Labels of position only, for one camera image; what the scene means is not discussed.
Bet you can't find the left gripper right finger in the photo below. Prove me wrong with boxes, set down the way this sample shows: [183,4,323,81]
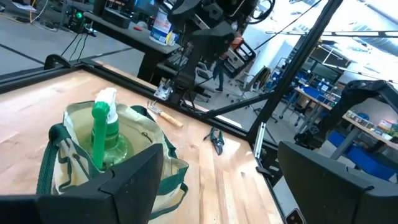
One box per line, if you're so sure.
[277,141,398,224]

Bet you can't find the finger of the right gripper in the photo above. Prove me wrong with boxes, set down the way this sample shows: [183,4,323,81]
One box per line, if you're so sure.
[167,0,205,22]

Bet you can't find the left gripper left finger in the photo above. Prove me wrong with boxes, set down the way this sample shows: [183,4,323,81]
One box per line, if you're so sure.
[0,142,165,224]

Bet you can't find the green plastic spray bottle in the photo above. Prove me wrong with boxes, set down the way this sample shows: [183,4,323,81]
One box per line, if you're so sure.
[91,87,129,171]

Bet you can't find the hand rake wooden handle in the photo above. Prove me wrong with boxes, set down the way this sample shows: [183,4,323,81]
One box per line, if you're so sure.
[146,99,184,129]

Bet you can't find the dark green pruning shears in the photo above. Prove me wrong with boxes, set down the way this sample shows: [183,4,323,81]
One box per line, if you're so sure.
[203,126,225,156]

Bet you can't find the cream green canvas garden bag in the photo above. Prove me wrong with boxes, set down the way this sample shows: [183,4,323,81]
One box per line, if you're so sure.
[36,100,190,220]

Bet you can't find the white wipes canister blue label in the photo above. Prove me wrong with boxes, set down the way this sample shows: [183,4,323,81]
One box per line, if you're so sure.
[149,7,174,47]

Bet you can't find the black office desk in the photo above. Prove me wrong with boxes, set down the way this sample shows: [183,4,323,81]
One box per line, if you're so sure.
[83,11,182,84]

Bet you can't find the standing person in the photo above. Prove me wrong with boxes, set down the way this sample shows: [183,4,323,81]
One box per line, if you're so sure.
[212,55,227,93]

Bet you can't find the black aluminium table frame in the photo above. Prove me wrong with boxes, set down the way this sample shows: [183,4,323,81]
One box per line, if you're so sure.
[0,0,345,224]

